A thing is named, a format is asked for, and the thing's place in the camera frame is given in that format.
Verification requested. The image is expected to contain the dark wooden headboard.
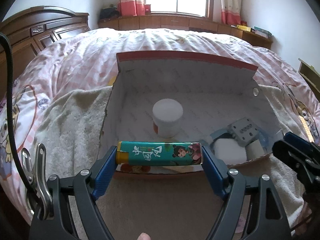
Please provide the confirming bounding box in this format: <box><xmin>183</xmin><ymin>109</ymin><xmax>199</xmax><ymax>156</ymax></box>
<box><xmin>0</xmin><ymin>5</ymin><xmax>90</xmax><ymax>90</ymax></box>

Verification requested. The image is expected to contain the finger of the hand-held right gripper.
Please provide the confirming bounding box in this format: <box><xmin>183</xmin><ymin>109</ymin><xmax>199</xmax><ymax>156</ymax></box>
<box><xmin>272</xmin><ymin>140</ymin><xmax>313</xmax><ymax>173</ymax></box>
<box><xmin>284</xmin><ymin>131</ymin><xmax>320</xmax><ymax>153</ymax></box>

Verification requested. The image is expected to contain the white jar with lid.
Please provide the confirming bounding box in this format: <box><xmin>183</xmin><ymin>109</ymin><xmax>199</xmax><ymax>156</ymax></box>
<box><xmin>152</xmin><ymin>99</ymin><xmax>183</xmax><ymax>138</ymax></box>

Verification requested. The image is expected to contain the yellow book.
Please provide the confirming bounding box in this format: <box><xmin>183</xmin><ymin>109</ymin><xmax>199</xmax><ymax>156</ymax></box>
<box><xmin>231</xmin><ymin>24</ymin><xmax>252</xmax><ymax>32</ymax></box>

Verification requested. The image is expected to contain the white charger plug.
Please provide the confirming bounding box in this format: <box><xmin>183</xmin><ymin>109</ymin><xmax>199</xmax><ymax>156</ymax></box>
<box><xmin>246</xmin><ymin>140</ymin><xmax>267</xmax><ymax>159</ymax></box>

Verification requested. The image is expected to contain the green printed lighter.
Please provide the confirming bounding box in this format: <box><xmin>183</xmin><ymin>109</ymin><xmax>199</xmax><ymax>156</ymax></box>
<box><xmin>116</xmin><ymin>141</ymin><xmax>202</xmax><ymax>167</ymax></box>

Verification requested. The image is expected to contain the black cable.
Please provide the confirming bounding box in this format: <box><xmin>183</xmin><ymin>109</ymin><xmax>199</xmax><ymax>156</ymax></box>
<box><xmin>0</xmin><ymin>32</ymin><xmax>44</xmax><ymax>200</ymax></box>

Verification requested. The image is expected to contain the white earbuds case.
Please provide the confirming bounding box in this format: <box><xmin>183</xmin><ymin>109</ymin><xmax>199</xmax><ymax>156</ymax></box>
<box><xmin>214</xmin><ymin>138</ymin><xmax>248</xmax><ymax>165</ymax></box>

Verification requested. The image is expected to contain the wooden ruler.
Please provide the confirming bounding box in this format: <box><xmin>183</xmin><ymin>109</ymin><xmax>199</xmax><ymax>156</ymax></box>
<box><xmin>299</xmin><ymin>110</ymin><xmax>315</xmax><ymax>143</ymax></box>

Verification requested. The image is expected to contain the grey perforated block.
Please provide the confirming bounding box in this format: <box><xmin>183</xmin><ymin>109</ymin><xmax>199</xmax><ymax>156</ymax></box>
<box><xmin>229</xmin><ymin>117</ymin><xmax>260</xmax><ymax>147</ymax></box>

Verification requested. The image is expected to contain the red cardboard box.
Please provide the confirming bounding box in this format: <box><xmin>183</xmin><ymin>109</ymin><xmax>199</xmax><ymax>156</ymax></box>
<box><xmin>99</xmin><ymin>50</ymin><xmax>288</xmax><ymax>180</ymax></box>

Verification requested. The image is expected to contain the pink printed quilt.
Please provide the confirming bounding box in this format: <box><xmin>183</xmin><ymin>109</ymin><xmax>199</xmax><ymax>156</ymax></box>
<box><xmin>0</xmin><ymin>27</ymin><xmax>320</xmax><ymax>198</ymax></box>

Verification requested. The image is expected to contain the white terry towel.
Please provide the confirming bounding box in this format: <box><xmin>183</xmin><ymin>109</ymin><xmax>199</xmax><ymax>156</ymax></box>
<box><xmin>35</xmin><ymin>84</ymin><xmax>315</xmax><ymax>240</ymax></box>

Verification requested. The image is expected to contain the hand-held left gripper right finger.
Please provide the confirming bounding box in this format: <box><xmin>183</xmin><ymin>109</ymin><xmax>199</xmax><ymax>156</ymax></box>
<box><xmin>202</xmin><ymin>145</ymin><xmax>292</xmax><ymax>240</ymax></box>

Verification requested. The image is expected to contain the wooden window cabinet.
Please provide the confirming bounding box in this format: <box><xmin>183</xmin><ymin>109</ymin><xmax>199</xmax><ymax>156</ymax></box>
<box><xmin>97</xmin><ymin>15</ymin><xmax>273</xmax><ymax>50</ymax></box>

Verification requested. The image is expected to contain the dark bag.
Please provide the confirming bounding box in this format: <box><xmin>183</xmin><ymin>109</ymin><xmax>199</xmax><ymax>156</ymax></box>
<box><xmin>100</xmin><ymin>6</ymin><xmax>120</xmax><ymax>20</ymax></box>

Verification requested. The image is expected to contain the light wooden shelf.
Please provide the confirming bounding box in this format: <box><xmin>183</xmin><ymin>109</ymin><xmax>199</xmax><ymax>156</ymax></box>
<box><xmin>298</xmin><ymin>58</ymin><xmax>320</xmax><ymax>93</ymax></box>

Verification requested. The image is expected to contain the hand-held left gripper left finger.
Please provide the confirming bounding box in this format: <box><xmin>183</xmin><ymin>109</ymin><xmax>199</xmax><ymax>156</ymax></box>
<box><xmin>30</xmin><ymin>146</ymin><xmax>118</xmax><ymax>240</ymax></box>

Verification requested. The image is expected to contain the blue correction tape dispenser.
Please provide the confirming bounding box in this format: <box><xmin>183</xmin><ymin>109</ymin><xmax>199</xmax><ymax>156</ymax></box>
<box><xmin>205</xmin><ymin>129</ymin><xmax>272</xmax><ymax>153</ymax></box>

